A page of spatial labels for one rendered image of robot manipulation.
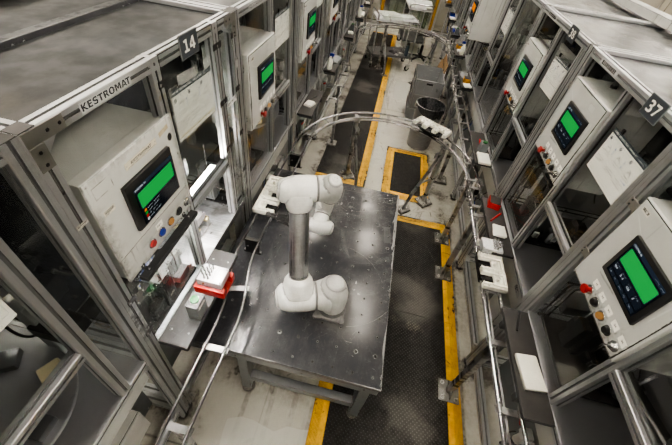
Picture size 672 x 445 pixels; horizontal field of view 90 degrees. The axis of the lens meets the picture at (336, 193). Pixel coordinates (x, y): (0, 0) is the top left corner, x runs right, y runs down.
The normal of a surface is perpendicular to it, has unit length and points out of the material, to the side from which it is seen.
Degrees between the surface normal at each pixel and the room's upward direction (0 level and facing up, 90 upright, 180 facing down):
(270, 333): 0
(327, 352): 0
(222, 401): 0
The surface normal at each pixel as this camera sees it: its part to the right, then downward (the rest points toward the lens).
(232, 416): 0.11, -0.73
